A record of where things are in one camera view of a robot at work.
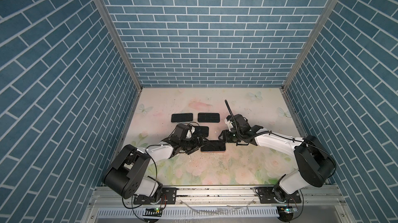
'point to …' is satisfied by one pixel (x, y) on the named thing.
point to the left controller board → (153, 212)
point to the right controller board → (286, 212)
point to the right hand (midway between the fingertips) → (219, 136)
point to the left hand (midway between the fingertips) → (205, 145)
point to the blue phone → (177, 117)
